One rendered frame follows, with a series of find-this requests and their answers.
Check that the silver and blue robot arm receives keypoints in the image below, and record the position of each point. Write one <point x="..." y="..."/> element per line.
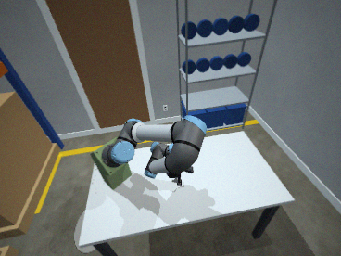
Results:
<point x="186" y="136"/>

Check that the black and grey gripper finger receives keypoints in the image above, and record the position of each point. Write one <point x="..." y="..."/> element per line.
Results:
<point x="177" y="180"/>

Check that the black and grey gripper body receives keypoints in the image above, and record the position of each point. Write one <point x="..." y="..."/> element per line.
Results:
<point x="172" y="175"/>

